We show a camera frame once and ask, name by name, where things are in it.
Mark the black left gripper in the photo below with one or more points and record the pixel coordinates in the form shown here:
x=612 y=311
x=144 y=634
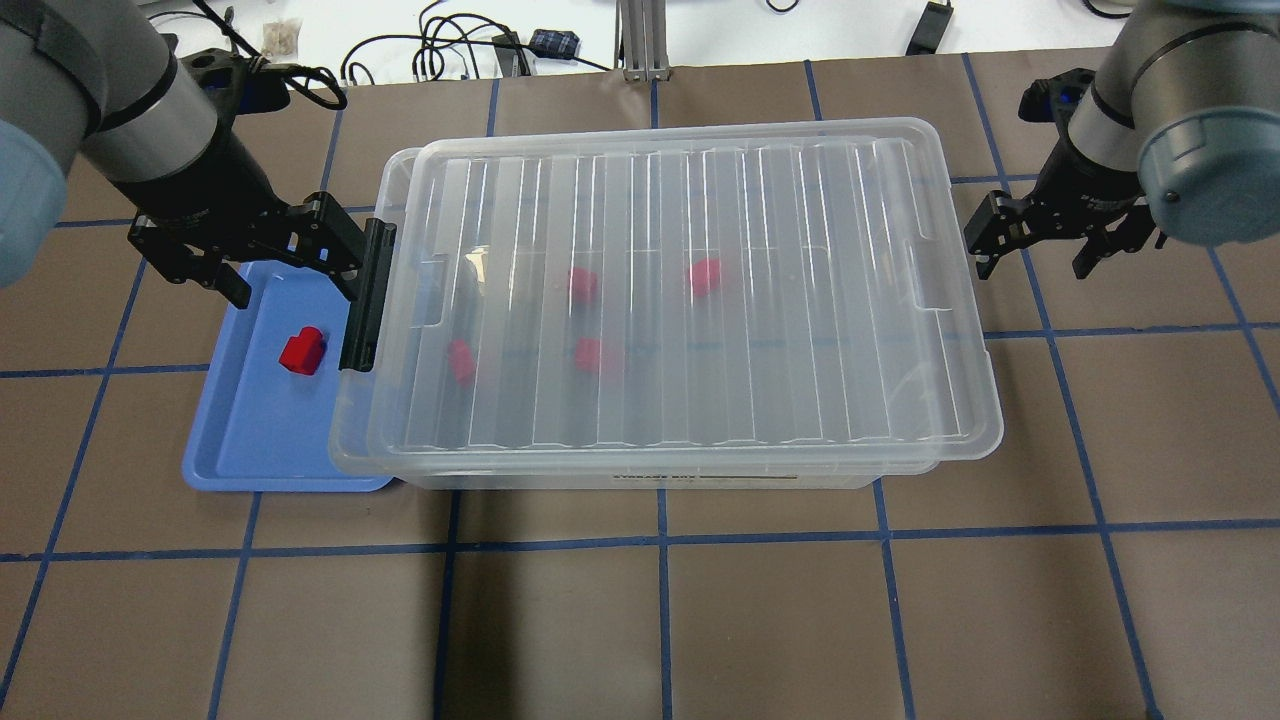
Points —
x=205 y=182

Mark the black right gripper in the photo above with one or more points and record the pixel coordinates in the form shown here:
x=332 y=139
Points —
x=1082 y=188

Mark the red block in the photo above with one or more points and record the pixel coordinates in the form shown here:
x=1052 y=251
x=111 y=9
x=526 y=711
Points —
x=304 y=352
x=583 y=286
x=705 y=277
x=589 y=355
x=462 y=362

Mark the clear plastic box lid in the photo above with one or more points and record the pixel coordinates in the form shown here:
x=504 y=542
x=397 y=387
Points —
x=690 y=310

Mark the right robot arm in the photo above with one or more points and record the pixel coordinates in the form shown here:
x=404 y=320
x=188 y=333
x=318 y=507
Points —
x=1174 y=137

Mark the blue plastic tray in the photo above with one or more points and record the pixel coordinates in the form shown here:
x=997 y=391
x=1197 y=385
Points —
x=259 y=427

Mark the clear plastic storage box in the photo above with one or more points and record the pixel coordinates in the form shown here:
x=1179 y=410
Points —
x=640 y=475

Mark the black power adapter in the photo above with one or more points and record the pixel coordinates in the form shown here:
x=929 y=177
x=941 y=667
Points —
x=930 y=29

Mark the black box latch handle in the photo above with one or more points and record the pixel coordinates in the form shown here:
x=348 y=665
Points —
x=361 y=338

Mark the aluminium frame post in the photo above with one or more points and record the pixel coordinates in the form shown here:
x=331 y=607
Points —
x=641 y=40

